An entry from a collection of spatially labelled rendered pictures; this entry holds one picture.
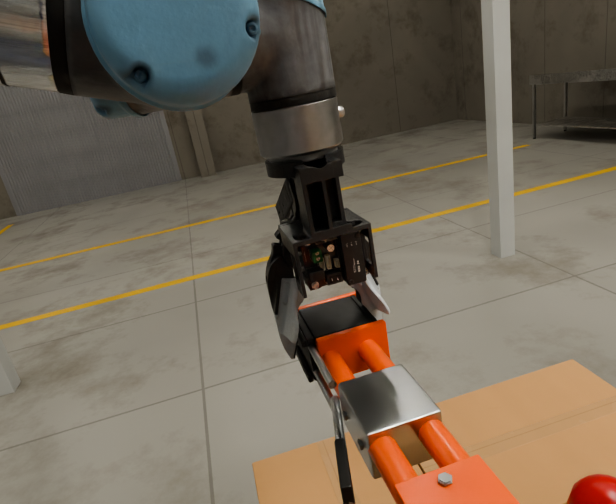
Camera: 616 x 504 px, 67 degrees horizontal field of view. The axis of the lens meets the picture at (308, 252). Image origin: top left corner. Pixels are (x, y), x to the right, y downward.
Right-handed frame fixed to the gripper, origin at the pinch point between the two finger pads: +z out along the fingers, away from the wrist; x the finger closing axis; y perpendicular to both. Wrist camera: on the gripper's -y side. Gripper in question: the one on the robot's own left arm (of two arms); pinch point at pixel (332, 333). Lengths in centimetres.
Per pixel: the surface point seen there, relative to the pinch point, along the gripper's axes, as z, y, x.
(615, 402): 67, -36, 79
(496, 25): -33, -232, 190
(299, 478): 66, -48, -5
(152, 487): 120, -123, -61
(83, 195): 111, -933, -228
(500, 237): 107, -232, 187
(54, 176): 64, -933, -265
